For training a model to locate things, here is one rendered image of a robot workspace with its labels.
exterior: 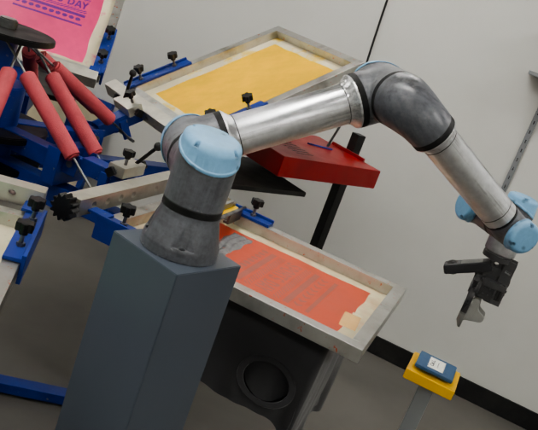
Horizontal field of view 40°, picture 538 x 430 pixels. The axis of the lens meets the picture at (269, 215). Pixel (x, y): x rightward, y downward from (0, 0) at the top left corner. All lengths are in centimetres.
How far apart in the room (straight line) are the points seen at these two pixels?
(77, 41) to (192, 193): 210
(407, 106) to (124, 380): 75
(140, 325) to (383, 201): 283
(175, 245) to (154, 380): 26
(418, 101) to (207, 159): 43
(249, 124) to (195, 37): 296
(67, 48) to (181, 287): 211
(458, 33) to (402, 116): 255
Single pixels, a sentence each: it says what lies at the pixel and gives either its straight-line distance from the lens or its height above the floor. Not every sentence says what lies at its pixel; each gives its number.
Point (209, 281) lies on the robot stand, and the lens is 137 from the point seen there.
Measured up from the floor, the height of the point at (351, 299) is 96.
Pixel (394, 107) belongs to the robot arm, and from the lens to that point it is 144.
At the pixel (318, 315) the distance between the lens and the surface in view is 198.
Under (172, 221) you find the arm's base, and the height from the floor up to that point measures 127.
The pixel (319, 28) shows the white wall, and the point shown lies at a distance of 413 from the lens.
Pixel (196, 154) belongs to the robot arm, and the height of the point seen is 140.
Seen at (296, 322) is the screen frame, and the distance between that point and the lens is 183.
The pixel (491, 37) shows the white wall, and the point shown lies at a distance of 395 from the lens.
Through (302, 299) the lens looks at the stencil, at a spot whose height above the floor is 96.
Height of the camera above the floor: 171
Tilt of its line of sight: 16 degrees down
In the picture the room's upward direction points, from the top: 20 degrees clockwise
